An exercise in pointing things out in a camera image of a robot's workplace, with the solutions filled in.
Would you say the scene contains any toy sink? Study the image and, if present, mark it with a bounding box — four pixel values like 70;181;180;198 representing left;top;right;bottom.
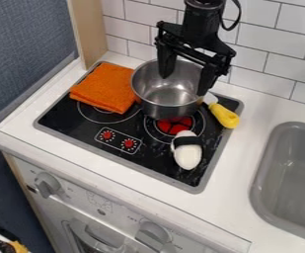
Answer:
248;121;305;245

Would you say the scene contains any silver pot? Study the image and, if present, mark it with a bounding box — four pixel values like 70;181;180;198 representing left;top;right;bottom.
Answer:
129;58;216;121

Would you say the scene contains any yellow handled tool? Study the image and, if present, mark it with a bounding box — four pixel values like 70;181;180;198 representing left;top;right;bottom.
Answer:
201;92;242;129

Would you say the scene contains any orange cloth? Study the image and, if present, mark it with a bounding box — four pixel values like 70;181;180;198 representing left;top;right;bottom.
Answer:
67;62;142;116

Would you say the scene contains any toy stove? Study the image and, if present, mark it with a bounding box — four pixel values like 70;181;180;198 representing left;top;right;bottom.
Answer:
32;60;246;195

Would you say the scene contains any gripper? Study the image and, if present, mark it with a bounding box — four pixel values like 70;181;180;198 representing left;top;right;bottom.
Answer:
153;20;238;97

